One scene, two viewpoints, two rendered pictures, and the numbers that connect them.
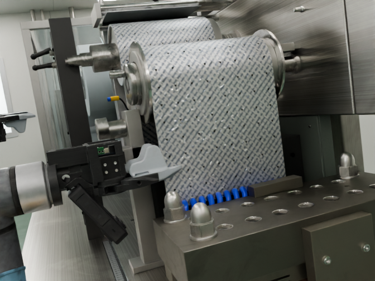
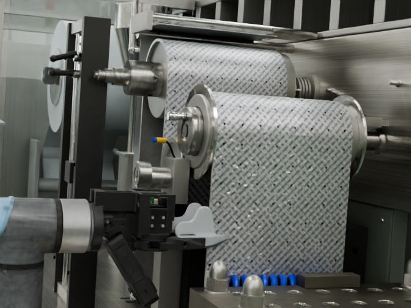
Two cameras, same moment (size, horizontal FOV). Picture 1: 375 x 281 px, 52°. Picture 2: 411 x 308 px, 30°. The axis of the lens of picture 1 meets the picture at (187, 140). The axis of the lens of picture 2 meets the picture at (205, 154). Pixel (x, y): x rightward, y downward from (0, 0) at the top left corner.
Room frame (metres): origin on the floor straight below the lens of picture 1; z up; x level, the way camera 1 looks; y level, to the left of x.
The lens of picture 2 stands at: (-0.49, 0.13, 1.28)
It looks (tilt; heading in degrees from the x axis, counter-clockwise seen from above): 3 degrees down; 357
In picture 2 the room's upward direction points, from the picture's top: 4 degrees clockwise
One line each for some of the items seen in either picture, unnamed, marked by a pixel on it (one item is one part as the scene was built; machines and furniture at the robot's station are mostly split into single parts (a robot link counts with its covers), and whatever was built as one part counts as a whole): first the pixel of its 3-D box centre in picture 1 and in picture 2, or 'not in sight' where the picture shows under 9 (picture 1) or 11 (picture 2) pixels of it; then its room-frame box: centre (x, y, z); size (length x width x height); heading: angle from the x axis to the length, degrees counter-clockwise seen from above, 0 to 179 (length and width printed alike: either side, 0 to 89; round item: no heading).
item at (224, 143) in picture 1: (224, 148); (279, 226); (0.68, -0.06, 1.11); 0.23 x 0.01 x 0.18; 108
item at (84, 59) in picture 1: (78, 60); (111, 76); (0.91, 0.22, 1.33); 0.06 x 0.03 x 0.03; 108
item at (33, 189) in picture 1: (36, 186); (74, 225); (0.58, 0.24, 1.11); 0.08 x 0.05 x 0.08; 18
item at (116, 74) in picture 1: (117, 74); (176, 116); (0.69, 0.11, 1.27); 0.03 x 0.01 x 0.01; 108
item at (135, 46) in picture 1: (139, 83); (198, 131); (0.70, 0.07, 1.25); 0.15 x 0.01 x 0.15; 18
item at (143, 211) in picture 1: (133, 190); (159, 253); (0.72, 0.12, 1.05); 0.06 x 0.05 x 0.31; 108
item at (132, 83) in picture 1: (133, 84); (190, 131); (0.69, 0.08, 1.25); 0.07 x 0.02 x 0.07; 18
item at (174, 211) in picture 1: (173, 205); (218, 275); (0.57, 0.04, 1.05); 0.04 x 0.04 x 0.04
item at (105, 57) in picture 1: (104, 57); (142, 78); (0.93, 0.17, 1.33); 0.06 x 0.06 x 0.06; 18
